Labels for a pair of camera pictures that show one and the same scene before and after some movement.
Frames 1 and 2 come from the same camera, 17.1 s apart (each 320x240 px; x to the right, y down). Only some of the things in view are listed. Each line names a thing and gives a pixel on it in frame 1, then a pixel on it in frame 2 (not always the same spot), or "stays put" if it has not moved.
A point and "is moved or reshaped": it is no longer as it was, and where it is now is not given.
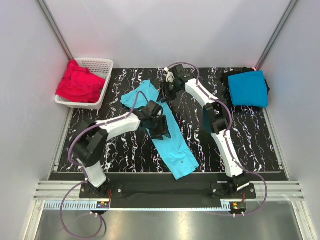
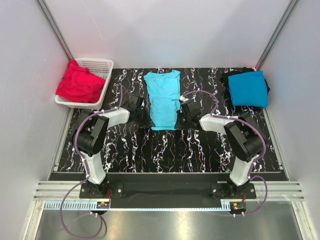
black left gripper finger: x=160 y=128 to x=146 y=123
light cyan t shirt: x=179 y=158 is moved or reshaped
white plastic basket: x=102 y=68 stays put
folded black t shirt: x=224 y=80 stays put
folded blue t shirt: x=249 y=89 stays put
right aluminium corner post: x=282 y=22 stays put
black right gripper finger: x=162 y=98 to x=180 y=121
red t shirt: x=78 y=84 stays put
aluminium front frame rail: x=277 y=190 stays put
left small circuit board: x=103 y=205 stays put
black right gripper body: x=170 y=88 to x=187 y=118
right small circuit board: x=239 y=206 stays put
